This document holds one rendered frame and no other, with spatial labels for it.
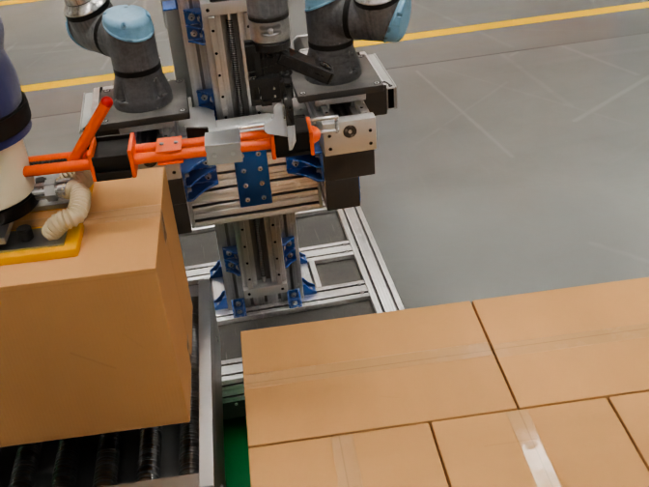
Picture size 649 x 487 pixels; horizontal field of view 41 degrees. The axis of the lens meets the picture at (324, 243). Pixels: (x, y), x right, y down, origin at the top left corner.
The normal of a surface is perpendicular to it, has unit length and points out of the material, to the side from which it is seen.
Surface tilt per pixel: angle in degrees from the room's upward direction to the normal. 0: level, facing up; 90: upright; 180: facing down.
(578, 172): 0
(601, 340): 0
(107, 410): 90
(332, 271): 0
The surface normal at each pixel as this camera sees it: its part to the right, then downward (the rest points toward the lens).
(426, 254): -0.07, -0.83
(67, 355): 0.11, 0.55
